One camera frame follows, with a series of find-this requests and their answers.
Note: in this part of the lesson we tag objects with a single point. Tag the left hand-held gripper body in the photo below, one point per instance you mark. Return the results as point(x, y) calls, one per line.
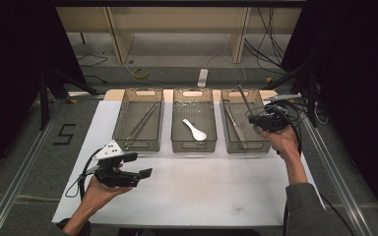
point(111, 175)

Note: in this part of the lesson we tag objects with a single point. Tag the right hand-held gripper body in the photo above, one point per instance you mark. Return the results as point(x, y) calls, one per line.
point(274, 121)

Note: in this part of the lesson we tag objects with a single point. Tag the clear grey plastic bin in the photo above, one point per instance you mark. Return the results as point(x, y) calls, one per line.
point(193, 111)
point(139, 131)
point(252, 139)

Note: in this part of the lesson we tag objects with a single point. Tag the white ceramic spoon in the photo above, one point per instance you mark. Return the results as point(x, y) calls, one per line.
point(199, 135)

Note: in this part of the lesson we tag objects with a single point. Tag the person's left hand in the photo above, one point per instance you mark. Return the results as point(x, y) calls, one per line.
point(96, 195)

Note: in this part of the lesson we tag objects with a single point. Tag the person's right hand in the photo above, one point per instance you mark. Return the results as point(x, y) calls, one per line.
point(285, 144)

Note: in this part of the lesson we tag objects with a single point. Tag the white power strip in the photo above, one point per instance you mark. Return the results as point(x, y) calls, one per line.
point(202, 78)

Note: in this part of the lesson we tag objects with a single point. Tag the yellow tape roll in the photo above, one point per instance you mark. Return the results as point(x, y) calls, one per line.
point(135, 73)

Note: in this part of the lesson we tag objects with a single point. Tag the black curtain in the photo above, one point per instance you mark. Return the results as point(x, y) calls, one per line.
point(357, 65)
point(6, 65)

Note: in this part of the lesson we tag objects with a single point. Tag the light wooden shelf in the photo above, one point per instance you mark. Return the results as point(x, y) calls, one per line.
point(121, 42)

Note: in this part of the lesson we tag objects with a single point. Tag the short aluminium rail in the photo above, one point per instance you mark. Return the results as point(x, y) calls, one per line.
point(85, 95)

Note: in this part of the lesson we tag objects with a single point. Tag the aluminium floor rail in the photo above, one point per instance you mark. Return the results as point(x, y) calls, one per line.
point(16, 183)
point(336, 183)

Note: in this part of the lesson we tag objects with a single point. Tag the black frame bar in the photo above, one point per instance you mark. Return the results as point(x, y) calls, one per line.
point(177, 3)

